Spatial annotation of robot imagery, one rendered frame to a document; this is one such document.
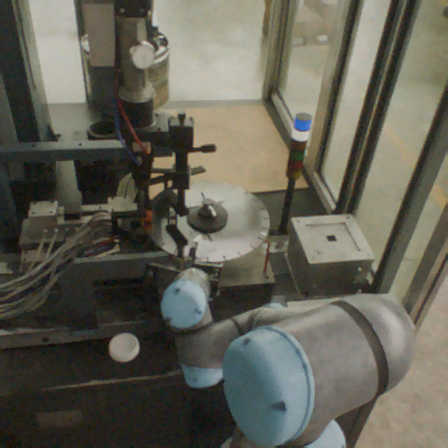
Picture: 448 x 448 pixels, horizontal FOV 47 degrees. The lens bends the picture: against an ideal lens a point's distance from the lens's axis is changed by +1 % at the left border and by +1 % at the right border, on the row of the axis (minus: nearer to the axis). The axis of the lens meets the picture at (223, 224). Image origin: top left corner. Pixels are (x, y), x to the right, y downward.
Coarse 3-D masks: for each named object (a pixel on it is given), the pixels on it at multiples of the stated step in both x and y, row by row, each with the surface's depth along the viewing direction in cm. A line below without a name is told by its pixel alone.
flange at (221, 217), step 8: (192, 208) 136; (200, 208) 134; (216, 208) 137; (224, 208) 137; (192, 216) 134; (200, 216) 133; (208, 216) 132; (216, 216) 134; (224, 216) 134; (192, 224) 132; (200, 224) 131; (208, 224) 132; (216, 224) 132; (224, 224) 133
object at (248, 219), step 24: (192, 192) 143; (216, 192) 144; (240, 192) 144; (168, 216) 135; (240, 216) 136; (264, 216) 137; (168, 240) 128; (192, 240) 128; (216, 240) 129; (240, 240) 129
